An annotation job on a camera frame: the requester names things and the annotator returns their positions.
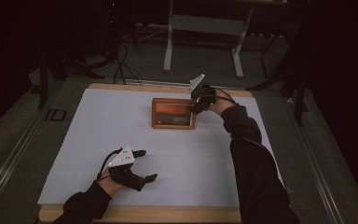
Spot orange wooden tray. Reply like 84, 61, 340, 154
151, 97, 197, 130

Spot person's left hand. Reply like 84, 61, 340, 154
98, 168, 125, 198

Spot black floor socket plate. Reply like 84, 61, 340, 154
45, 108, 67, 122

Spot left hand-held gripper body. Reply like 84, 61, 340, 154
107, 145, 147, 192

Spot white metal desk frame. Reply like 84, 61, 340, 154
162, 0, 255, 78

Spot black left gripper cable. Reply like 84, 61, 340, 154
96, 147, 123, 182

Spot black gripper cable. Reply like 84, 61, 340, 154
213, 87, 239, 105
96, 147, 123, 182

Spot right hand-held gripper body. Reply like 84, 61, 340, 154
187, 74, 217, 105

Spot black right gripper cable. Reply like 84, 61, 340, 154
213, 87, 239, 105

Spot metal floor rail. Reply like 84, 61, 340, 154
283, 97, 344, 224
0, 108, 48, 216

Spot person's right hand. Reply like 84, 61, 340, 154
209, 89, 239, 116

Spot black floor cables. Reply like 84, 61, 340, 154
113, 40, 143, 86

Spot black metal stand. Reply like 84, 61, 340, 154
246, 31, 310, 127
36, 52, 105, 110

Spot white table mat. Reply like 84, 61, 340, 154
36, 88, 292, 209

